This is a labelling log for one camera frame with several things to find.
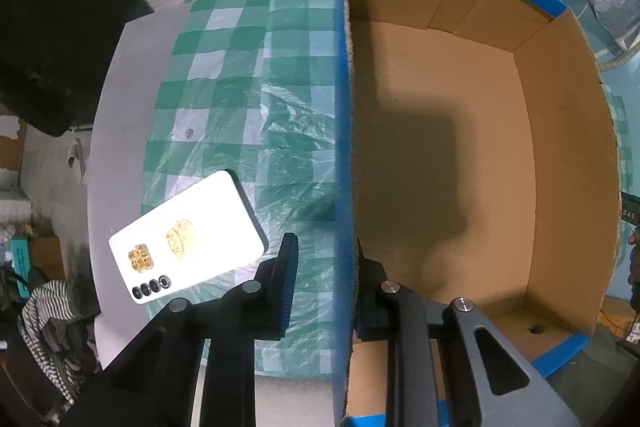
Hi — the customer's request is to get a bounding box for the blue cardboard box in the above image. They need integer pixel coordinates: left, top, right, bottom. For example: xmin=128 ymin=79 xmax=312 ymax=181
xmin=333 ymin=0 xmax=620 ymax=426

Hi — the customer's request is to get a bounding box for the white phone with stickers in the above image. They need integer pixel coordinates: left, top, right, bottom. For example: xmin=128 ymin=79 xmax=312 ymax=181
xmin=108 ymin=170 xmax=268 ymax=305

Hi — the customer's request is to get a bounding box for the striped cloth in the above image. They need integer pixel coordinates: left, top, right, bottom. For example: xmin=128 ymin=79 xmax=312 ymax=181
xmin=17 ymin=275 xmax=100 ymax=404

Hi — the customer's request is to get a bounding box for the green checkered tablecloth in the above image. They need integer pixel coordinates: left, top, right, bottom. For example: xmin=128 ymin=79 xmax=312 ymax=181
xmin=141 ymin=0 xmax=337 ymax=378

